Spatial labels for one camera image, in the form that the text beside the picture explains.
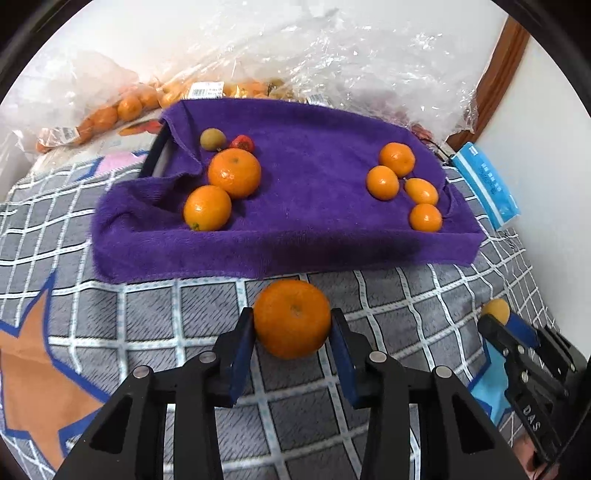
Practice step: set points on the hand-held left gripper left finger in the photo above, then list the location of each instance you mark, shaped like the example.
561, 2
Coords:
240, 355

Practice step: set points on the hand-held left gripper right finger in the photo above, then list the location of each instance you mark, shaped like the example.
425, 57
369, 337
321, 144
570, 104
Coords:
344, 360

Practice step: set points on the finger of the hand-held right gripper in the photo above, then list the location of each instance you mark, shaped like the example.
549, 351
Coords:
522, 331
497, 339

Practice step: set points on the small green-yellow fruit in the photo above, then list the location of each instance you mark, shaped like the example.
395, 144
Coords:
213, 138
496, 311

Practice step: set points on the oval mandarin orange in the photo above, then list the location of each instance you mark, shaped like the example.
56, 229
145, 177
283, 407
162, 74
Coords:
421, 190

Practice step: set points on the large mandarin orange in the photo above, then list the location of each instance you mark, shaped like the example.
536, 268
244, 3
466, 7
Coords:
234, 173

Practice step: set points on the small red fruit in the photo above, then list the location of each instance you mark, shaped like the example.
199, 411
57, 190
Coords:
243, 143

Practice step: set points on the black tray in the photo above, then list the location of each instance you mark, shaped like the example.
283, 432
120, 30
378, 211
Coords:
154, 150

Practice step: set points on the clear bag of red fruits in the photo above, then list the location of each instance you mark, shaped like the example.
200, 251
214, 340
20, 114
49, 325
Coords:
397, 104

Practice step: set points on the person's right hand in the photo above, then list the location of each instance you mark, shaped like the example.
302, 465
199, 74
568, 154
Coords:
526, 457

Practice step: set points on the grey checked star blanket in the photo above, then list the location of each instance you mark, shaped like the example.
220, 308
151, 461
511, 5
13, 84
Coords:
138, 314

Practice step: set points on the purple towel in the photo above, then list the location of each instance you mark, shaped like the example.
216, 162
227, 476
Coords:
314, 217

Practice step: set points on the blue tissue pack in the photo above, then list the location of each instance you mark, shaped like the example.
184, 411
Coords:
489, 184

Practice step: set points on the labelled clear bag of mandarins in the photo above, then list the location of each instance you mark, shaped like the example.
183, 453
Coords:
217, 90

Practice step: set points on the cloudy plastic bag of mandarins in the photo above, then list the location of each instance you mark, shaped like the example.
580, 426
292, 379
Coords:
111, 115

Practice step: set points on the crumpled clear plastic wrap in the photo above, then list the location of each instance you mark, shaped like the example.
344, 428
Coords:
346, 60

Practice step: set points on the brown wooden door frame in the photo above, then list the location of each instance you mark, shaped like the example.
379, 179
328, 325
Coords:
501, 74

